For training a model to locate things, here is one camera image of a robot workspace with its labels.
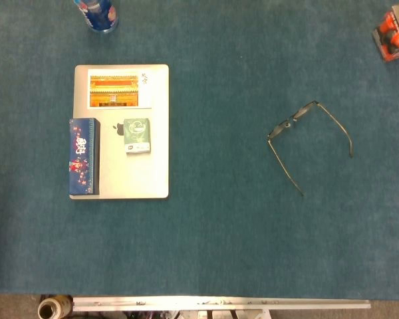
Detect thin-framed eyeglasses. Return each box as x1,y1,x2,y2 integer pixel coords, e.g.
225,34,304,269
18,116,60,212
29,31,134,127
267,100,354,197

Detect blue felt table cloth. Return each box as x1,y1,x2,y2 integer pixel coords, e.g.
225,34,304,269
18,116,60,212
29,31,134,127
0,0,399,300

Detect silver laptop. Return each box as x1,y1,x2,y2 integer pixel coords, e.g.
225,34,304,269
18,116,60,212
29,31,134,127
68,64,170,201

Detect palace picture postcard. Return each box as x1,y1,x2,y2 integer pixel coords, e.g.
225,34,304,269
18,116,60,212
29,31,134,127
87,68,153,110

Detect blue patterned pencil box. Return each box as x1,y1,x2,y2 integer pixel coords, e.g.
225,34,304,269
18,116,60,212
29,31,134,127
68,117,101,196

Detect brown tape roll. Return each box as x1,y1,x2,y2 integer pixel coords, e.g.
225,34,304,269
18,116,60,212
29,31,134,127
37,295,73,319

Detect red and black object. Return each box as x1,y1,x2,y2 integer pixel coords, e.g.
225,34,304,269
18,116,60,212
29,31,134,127
371,2,399,63

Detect aluminium profile rail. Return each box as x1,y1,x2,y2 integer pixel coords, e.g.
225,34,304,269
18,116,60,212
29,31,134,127
72,296,372,312

